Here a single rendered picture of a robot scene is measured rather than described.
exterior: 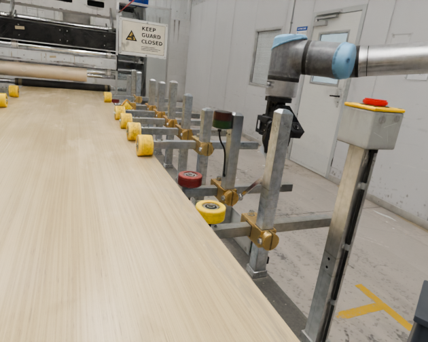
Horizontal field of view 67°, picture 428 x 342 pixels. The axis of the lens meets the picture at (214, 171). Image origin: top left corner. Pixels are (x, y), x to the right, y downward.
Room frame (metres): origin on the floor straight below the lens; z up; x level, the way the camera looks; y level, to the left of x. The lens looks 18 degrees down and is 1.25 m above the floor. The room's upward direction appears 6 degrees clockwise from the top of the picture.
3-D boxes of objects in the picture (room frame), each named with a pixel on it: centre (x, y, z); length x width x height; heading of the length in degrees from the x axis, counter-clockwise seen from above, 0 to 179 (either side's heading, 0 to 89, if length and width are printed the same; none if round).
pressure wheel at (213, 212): (0.79, 0.00, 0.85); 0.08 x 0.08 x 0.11
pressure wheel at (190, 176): (1.03, 0.08, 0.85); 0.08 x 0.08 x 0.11
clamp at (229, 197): (1.06, -0.04, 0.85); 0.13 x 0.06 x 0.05; 24
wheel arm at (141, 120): (1.77, 0.26, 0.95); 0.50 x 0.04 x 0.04; 114
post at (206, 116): (1.27, 0.05, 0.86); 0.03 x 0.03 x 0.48; 24
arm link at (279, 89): (0.98, -0.16, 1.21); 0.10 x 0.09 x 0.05; 114
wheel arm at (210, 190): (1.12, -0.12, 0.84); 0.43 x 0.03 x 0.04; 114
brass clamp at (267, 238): (0.83, -0.15, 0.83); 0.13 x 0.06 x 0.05; 24
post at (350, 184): (0.58, -0.26, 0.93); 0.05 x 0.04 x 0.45; 24
